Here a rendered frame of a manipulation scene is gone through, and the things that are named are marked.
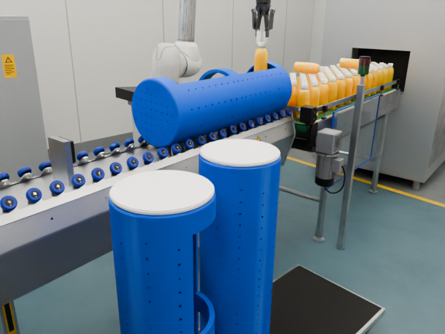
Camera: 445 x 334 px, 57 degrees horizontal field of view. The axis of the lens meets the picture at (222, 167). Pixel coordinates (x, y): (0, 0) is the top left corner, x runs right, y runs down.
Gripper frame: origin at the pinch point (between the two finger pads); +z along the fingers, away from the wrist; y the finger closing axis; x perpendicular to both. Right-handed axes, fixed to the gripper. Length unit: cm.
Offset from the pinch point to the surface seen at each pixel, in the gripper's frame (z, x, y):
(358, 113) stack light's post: 44, 52, 37
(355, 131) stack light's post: 55, 52, 36
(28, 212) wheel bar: 43, -137, 11
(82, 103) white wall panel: 80, 57, -262
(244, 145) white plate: 32, -72, 42
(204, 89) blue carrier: 18, -58, 11
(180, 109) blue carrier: 23, -75, 13
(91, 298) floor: 135, -87, -48
